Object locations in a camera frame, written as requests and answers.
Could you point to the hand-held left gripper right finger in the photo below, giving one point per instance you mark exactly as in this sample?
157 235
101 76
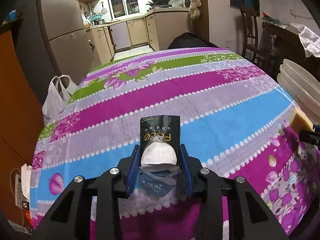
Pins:
186 172

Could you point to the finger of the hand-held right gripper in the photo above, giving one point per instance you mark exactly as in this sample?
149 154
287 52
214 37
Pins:
310 137

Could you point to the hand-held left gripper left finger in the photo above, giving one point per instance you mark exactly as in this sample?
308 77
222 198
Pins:
133 170

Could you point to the yellow sponge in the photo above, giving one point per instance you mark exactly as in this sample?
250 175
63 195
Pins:
301 121

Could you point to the black and white packet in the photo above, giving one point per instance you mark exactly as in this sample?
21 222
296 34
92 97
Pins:
160 135

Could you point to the white plastic bucket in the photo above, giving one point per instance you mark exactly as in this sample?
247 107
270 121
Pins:
297 85

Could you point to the white crumpled cloth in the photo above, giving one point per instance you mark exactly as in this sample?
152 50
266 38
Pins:
308 40

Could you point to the dark wooden table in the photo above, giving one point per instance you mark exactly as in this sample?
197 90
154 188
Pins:
277 45

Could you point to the white plastic shopping bag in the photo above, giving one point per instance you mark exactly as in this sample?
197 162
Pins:
56 100

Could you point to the white charger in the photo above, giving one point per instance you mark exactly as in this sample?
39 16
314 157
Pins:
26 177

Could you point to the white power strip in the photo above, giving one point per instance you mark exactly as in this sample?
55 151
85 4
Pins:
18 191

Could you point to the dark wooden chair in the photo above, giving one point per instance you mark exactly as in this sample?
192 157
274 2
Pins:
250 30

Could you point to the black cloth bundle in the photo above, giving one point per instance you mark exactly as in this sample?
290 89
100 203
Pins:
190 41

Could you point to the wooden two-door cabinet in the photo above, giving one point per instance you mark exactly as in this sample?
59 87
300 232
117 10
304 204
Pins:
15 105

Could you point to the beige kitchen base cabinets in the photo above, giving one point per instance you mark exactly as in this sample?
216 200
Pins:
135 32

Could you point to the teal basin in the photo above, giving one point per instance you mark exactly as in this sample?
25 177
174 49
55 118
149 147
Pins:
95 18

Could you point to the hanging beige bag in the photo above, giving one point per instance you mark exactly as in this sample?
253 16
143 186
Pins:
195 7

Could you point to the grey refrigerator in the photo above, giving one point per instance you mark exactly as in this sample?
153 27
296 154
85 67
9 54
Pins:
65 17

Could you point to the black wok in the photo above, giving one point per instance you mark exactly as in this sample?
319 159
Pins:
160 0

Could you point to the teal lidded jar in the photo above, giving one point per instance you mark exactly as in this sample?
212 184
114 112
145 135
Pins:
11 14

